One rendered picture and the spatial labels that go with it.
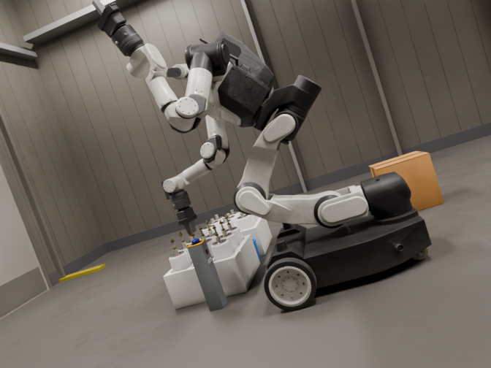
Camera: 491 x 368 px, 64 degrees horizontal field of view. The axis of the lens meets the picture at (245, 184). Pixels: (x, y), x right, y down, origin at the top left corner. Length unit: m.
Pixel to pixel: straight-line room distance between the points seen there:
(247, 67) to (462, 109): 3.18
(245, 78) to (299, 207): 0.58
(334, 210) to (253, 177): 0.37
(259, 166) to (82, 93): 3.64
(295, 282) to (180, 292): 0.69
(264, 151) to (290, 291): 0.58
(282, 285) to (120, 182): 3.57
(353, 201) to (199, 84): 0.76
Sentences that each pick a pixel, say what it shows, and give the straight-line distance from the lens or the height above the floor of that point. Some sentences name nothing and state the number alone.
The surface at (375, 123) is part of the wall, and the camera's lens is 4.36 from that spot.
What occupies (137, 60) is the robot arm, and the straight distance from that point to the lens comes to 1.51.
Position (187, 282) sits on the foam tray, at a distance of 2.01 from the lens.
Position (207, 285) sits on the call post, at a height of 0.12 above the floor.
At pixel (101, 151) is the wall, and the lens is 4.97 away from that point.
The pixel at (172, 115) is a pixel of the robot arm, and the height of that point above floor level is 0.83.
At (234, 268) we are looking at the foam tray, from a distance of 1.91.
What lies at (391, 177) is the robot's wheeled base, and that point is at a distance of 1.72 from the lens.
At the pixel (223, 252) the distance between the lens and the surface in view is 1.93.
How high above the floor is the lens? 0.64
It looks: 5 degrees down
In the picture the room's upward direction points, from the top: 19 degrees counter-clockwise
